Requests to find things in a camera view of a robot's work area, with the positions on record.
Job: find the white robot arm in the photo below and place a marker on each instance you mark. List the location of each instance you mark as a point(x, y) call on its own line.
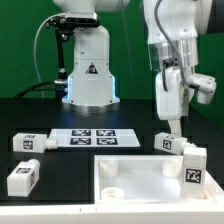
point(173, 28)

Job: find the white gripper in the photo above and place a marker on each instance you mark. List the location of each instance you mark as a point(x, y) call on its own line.
point(172, 99)

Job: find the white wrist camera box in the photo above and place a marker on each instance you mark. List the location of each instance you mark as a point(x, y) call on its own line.
point(206, 87)

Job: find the black camera on stand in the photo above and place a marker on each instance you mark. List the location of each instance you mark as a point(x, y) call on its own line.
point(74, 20)

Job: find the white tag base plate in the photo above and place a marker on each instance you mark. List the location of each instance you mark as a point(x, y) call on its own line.
point(95, 137)

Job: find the white square tabletop tray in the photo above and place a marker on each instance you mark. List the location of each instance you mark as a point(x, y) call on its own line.
point(143, 179)

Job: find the black camera stand pole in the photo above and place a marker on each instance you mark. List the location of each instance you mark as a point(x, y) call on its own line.
point(60, 91)

